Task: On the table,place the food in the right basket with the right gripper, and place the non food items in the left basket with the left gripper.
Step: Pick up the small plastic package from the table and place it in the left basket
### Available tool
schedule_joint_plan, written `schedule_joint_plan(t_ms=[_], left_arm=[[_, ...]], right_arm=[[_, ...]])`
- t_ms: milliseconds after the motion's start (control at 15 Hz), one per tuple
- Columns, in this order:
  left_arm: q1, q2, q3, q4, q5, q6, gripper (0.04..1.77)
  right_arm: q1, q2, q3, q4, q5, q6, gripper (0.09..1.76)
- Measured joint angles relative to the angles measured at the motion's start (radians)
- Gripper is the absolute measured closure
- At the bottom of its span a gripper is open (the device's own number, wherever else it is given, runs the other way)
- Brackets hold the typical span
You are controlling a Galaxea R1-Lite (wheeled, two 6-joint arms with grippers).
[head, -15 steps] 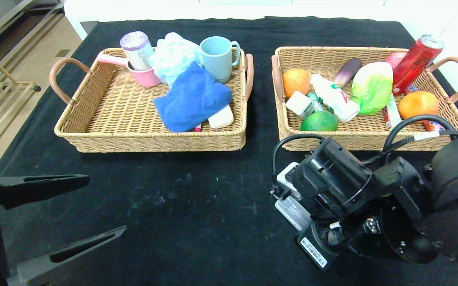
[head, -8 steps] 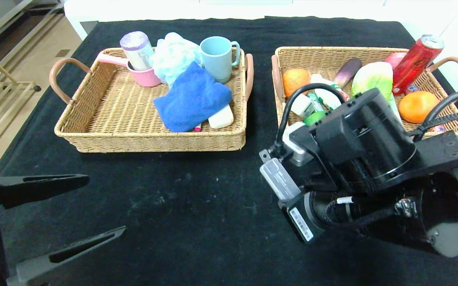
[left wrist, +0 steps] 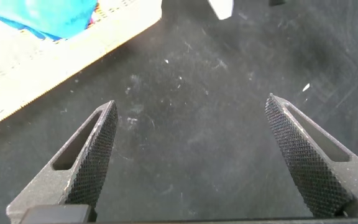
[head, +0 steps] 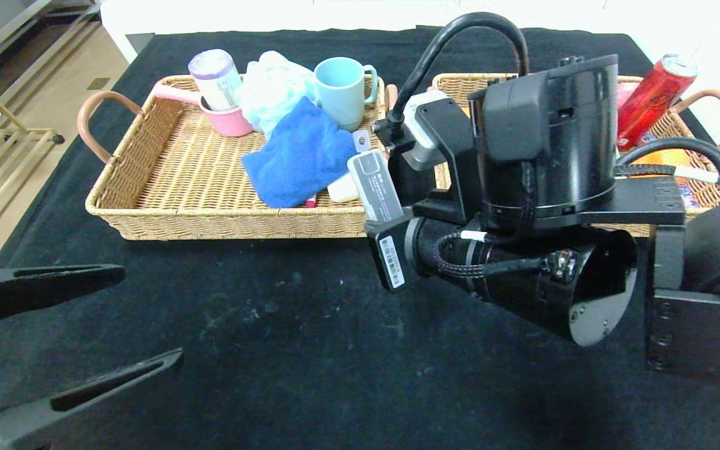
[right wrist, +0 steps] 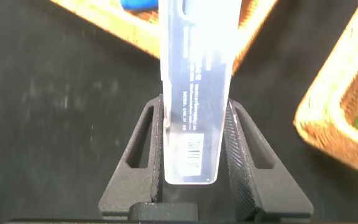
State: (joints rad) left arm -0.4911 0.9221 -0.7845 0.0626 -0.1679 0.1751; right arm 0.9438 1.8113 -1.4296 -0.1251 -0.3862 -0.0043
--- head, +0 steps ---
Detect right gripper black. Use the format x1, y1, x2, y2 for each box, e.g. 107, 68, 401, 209
364, 206, 472, 294

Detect clear plastic toothbrush case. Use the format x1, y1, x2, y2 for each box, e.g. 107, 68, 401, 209
346, 129, 406, 223

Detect blue towel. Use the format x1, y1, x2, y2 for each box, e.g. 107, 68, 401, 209
240, 97, 361, 209

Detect white soap bar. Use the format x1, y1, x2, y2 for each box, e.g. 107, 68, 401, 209
327, 175, 361, 204

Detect black table cloth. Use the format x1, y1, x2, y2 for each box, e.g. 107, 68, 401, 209
0, 26, 720, 450

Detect teal plastic mug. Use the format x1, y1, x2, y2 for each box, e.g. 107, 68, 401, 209
314, 57, 378, 133

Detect pink plastic scoop cup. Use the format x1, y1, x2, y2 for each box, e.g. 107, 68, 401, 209
152, 83, 253, 138

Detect light blue bath loofah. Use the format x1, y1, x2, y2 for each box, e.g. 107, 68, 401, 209
235, 51, 318, 139

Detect gold metal wheeled rack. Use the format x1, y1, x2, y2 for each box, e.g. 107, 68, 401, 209
0, 94, 67, 259

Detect purple lidded cylinder container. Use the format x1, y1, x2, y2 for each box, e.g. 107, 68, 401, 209
187, 50, 243, 113

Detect smooth orange fruit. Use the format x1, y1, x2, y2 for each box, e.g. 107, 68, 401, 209
632, 148, 689, 182

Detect red soda can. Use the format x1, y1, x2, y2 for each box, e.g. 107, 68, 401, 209
616, 54, 699, 151

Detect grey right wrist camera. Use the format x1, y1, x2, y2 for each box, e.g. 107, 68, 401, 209
401, 89, 456, 171

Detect woven wicker basket brown handles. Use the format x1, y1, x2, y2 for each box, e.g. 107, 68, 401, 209
77, 74, 399, 241
432, 72, 720, 239

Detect black right camera cable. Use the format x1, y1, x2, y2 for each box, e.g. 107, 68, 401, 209
372, 12, 531, 149

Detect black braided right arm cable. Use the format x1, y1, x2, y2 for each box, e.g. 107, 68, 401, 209
613, 137, 720, 201

